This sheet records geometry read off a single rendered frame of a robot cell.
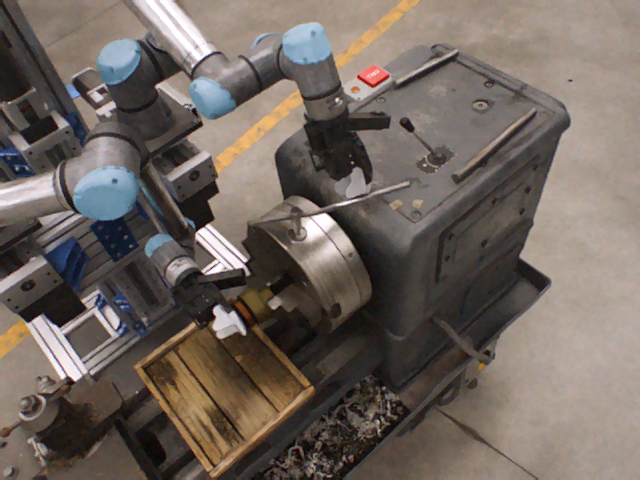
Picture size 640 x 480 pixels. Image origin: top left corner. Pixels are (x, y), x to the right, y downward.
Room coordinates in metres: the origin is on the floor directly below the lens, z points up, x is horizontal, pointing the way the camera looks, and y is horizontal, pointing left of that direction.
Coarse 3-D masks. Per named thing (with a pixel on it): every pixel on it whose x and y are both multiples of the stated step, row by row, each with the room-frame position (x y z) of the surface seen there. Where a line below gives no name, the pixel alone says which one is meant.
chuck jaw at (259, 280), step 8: (256, 232) 0.81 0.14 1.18; (248, 240) 0.78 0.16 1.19; (256, 240) 0.78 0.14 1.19; (248, 248) 0.77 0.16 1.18; (256, 248) 0.77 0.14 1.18; (264, 248) 0.77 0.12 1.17; (256, 256) 0.75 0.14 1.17; (264, 256) 0.76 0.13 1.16; (272, 256) 0.76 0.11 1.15; (248, 264) 0.74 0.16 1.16; (256, 264) 0.74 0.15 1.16; (264, 264) 0.74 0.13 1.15; (272, 264) 0.75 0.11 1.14; (256, 272) 0.73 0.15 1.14; (264, 272) 0.73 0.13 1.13; (272, 272) 0.73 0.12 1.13; (280, 272) 0.74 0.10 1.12; (248, 280) 0.72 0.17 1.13; (256, 280) 0.71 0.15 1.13; (264, 280) 0.72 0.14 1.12; (256, 288) 0.70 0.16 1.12
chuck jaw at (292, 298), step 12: (288, 288) 0.70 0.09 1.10; (300, 288) 0.69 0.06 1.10; (276, 300) 0.67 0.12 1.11; (288, 300) 0.66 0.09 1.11; (300, 300) 0.65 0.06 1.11; (312, 300) 0.65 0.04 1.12; (276, 312) 0.64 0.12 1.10; (288, 312) 0.63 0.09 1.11; (300, 312) 0.63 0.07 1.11; (312, 312) 0.62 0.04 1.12; (324, 312) 0.62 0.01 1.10; (336, 312) 0.62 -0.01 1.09; (312, 324) 0.60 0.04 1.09
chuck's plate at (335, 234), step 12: (288, 204) 0.85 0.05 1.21; (300, 204) 0.83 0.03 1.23; (312, 204) 0.82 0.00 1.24; (312, 216) 0.78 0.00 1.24; (324, 216) 0.78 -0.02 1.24; (324, 228) 0.75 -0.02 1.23; (336, 228) 0.75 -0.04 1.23; (336, 240) 0.72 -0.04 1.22; (348, 240) 0.73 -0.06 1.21; (348, 252) 0.70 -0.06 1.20; (348, 264) 0.68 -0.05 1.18; (360, 264) 0.69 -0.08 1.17; (360, 276) 0.67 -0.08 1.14; (360, 288) 0.66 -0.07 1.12
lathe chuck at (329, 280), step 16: (288, 208) 0.83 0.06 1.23; (272, 224) 0.79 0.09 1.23; (288, 224) 0.77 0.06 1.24; (304, 224) 0.77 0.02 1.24; (272, 240) 0.75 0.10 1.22; (288, 240) 0.73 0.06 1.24; (304, 240) 0.73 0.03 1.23; (320, 240) 0.72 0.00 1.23; (288, 256) 0.71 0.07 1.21; (304, 256) 0.69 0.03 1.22; (320, 256) 0.69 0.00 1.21; (336, 256) 0.69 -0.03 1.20; (288, 272) 0.72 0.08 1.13; (304, 272) 0.66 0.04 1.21; (320, 272) 0.66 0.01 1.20; (336, 272) 0.67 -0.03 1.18; (304, 288) 0.67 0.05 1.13; (320, 288) 0.64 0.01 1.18; (336, 288) 0.64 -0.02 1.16; (352, 288) 0.65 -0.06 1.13; (320, 304) 0.63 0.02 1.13; (352, 304) 0.64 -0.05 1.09; (336, 320) 0.61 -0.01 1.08
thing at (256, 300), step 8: (248, 288) 0.71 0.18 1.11; (264, 288) 0.70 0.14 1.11; (240, 296) 0.69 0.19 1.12; (248, 296) 0.68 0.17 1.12; (256, 296) 0.68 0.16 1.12; (264, 296) 0.68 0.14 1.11; (272, 296) 0.68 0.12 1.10; (232, 304) 0.67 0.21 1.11; (240, 304) 0.67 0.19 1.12; (248, 304) 0.66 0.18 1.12; (256, 304) 0.66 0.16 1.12; (264, 304) 0.66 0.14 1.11; (240, 312) 0.65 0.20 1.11; (248, 312) 0.65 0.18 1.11; (256, 312) 0.65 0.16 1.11; (264, 312) 0.65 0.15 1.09; (248, 320) 0.63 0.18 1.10; (256, 320) 0.64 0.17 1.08; (264, 320) 0.65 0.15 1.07; (248, 328) 0.63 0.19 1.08
